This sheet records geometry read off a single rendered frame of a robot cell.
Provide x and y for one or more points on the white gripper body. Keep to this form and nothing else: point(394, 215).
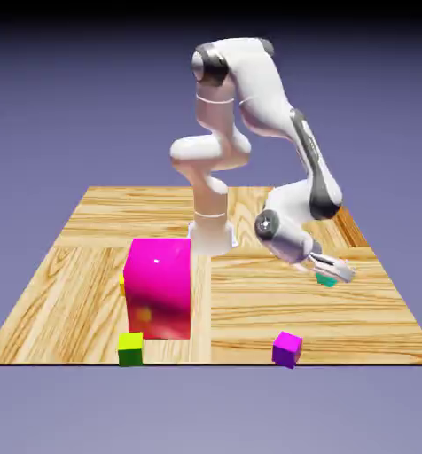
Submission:
point(333, 268)

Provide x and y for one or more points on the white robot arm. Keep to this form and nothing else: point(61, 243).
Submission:
point(260, 92)

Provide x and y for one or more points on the small teal cube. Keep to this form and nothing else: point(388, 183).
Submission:
point(325, 281)

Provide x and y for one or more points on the small purple cube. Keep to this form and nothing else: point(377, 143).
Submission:
point(286, 349)

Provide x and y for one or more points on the small yellow cube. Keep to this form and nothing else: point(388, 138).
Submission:
point(121, 284)

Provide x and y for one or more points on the small yellow-green cube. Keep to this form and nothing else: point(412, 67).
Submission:
point(130, 349)

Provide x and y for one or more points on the large magenta box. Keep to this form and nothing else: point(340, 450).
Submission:
point(159, 287)

